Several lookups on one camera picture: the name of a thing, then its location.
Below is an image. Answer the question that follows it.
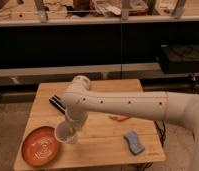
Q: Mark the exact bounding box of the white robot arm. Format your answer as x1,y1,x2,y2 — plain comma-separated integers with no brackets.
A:
61,75,199,171

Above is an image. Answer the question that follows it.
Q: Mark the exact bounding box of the orange ceramic bowl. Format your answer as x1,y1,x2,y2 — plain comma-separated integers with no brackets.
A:
21,126,61,167

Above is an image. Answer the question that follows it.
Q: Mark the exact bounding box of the orange toy carrot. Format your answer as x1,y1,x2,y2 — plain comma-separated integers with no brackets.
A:
109,115,130,122

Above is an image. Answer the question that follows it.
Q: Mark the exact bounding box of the black rectangular box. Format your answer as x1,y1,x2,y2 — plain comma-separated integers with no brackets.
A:
49,95,65,113

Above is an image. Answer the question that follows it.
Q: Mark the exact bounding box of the blue grey sponge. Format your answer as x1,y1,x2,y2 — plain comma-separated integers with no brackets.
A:
124,131,145,155

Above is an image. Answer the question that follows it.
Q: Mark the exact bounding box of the metal shelf rack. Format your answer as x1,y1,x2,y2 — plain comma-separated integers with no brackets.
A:
0,0,199,86

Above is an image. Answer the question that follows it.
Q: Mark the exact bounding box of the black box on shelf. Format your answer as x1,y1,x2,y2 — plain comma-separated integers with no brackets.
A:
156,44,199,74

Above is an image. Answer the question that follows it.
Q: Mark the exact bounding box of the black cable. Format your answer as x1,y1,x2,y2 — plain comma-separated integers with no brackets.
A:
154,120,167,148

